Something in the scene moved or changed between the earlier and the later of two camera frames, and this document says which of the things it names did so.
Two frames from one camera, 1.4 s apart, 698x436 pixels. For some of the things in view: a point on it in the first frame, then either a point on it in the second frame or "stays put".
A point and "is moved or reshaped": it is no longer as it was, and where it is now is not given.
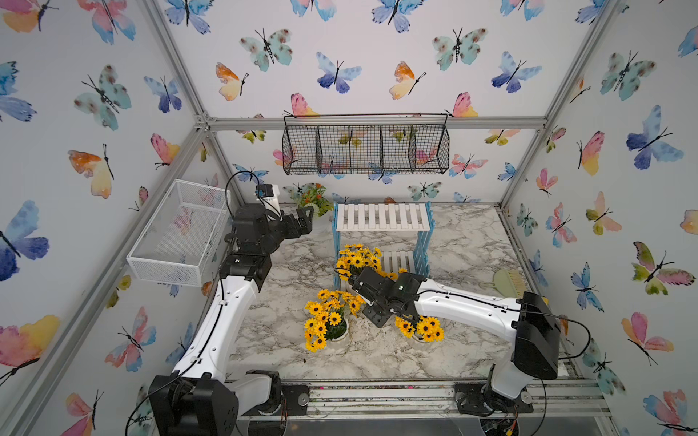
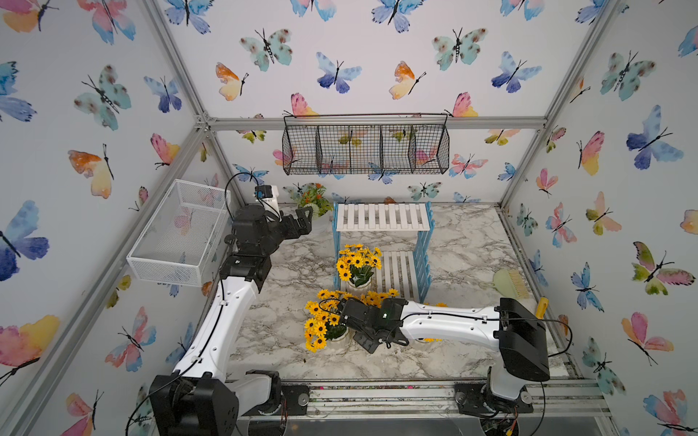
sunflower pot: (393, 276) is moved or reshaped
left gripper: (295, 232) stays put
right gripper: (373, 320) -> (366, 347)
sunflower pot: (353, 258) stays put
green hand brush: (510, 283) stays put
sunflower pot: (328, 319) stays put
